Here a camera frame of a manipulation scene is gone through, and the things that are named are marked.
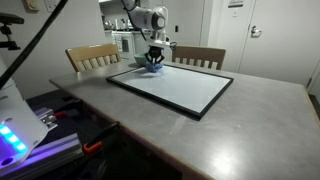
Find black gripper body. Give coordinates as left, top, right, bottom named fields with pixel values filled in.
left=148, top=45, right=165, bottom=59

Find blue towel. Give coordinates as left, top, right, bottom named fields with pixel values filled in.
left=145, top=62, right=165, bottom=74

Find white robot base blue lights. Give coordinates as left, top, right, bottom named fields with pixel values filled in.
left=0, top=55, right=52, bottom=168

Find black-framed whiteboard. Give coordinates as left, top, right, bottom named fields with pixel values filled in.
left=105, top=63, right=235, bottom=121

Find green bowl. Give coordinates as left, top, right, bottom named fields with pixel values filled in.
left=133, top=53, right=150, bottom=67

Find white kitchen oven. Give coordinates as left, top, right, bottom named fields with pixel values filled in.
left=111, top=30, right=138, bottom=63

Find dark brown wooden chair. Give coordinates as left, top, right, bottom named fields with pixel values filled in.
left=171, top=45, right=227, bottom=71

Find light beige wooden chair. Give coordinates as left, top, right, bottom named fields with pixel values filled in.
left=64, top=42, right=122, bottom=74

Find door sign plate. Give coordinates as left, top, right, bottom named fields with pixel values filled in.
left=227, top=0, right=245, bottom=9

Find white door with lever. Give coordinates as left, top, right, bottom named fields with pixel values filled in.
left=238, top=0, right=320, bottom=85

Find silver lever door handle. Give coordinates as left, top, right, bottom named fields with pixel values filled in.
left=250, top=25, right=263, bottom=38

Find orange-handled black clamp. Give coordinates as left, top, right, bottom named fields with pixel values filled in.
left=82, top=120, right=122, bottom=156
left=53, top=98, right=82, bottom=119

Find white outlet wall plate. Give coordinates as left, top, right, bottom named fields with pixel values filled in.
left=43, top=0, right=61, bottom=13

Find thick black cable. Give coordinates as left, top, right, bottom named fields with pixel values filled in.
left=0, top=0, right=69, bottom=89

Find metal mounting bracket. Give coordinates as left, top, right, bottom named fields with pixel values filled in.
left=34, top=106, right=58, bottom=131

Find aluminium extrusion rail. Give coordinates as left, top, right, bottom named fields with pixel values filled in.
left=0, top=132, right=83, bottom=180

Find beige dial wall plate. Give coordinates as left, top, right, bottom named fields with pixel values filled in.
left=21, top=0, right=41, bottom=13

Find black camera on mount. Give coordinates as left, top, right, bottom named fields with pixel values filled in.
left=0, top=12, right=25, bottom=52

